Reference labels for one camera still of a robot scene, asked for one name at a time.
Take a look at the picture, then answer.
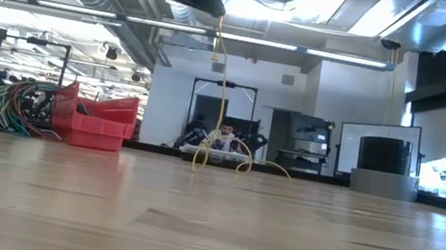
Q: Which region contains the thin yellow cord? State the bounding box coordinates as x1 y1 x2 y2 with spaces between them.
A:
189 13 318 189

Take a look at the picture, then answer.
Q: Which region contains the long ceiling light bar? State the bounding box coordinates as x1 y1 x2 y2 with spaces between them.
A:
0 0 398 74

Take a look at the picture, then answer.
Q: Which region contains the person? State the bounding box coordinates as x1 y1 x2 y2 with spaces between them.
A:
199 115 252 157

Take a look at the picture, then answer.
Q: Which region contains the red plastic bin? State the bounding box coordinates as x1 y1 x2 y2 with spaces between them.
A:
46 77 142 156

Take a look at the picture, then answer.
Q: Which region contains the black monitor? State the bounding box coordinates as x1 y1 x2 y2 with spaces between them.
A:
290 113 338 148

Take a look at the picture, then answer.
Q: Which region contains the white whiteboard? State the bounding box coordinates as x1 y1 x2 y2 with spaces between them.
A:
333 114 427 186

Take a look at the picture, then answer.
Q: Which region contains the white round ceiling light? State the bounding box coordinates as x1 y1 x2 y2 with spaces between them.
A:
416 3 446 30

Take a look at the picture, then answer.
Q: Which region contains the black tape roll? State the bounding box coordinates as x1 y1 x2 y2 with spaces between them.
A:
355 133 416 178

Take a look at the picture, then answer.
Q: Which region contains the grey wall vent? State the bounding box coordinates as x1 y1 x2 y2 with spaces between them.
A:
279 73 296 88
211 61 227 75

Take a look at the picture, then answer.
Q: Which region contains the black robot station frame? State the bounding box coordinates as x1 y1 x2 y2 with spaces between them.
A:
173 73 279 164

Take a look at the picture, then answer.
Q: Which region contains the black camera rig frame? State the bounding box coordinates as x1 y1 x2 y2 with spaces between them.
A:
0 27 74 113

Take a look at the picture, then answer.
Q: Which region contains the black ceiling camera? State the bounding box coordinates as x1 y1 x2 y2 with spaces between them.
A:
378 37 403 53

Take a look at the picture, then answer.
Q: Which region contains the black aluminium table frame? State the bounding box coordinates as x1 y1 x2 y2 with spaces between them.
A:
0 117 446 213

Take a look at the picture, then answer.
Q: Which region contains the bundle of coloured wires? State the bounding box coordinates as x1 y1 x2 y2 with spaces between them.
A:
0 75 72 143

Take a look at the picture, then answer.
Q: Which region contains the grey duct tape roll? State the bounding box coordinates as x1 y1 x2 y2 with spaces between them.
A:
347 166 422 203

